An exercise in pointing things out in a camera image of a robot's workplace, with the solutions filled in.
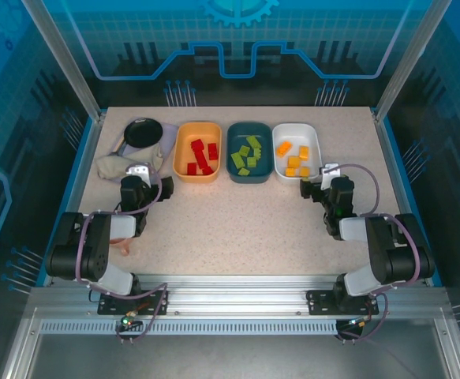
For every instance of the small yellow lego brick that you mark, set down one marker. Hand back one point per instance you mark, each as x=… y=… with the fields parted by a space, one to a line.
x=290 y=172

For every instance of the long red lego brick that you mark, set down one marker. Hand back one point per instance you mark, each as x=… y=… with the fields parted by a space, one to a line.
x=201 y=160

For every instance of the small green lego brick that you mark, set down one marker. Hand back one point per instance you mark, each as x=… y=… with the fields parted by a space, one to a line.
x=252 y=162
x=244 y=171
x=258 y=153
x=244 y=150

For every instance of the long green lego brick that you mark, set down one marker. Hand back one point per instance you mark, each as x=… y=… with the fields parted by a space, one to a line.
x=253 y=141
x=236 y=159

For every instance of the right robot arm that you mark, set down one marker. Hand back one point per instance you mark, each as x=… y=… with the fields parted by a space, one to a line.
x=391 y=252

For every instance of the beige cloth bag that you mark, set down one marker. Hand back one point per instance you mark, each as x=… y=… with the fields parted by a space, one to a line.
x=111 y=166

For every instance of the orange-yellow plastic container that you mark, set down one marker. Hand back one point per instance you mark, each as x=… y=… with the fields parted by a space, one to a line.
x=182 y=134

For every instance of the white plastic container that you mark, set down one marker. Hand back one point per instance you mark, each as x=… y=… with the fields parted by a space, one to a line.
x=292 y=132

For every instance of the black frying pan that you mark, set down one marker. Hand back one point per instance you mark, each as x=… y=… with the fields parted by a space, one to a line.
x=143 y=132

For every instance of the blue table edge strip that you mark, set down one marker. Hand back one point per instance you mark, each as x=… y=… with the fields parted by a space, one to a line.
x=71 y=177
x=404 y=177

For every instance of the dark teal plastic container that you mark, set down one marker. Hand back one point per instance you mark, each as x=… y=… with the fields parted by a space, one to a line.
x=237 y=132

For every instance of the small lit controller board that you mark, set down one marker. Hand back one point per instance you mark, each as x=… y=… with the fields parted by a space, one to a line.
x=357 y=321
x=129 y=319

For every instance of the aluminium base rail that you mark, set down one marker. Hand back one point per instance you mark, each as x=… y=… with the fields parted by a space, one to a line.
x=233 y=296

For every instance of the aluminium frame post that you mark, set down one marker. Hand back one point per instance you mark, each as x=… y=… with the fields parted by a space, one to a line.
x=407 y=59
x=62 y=59

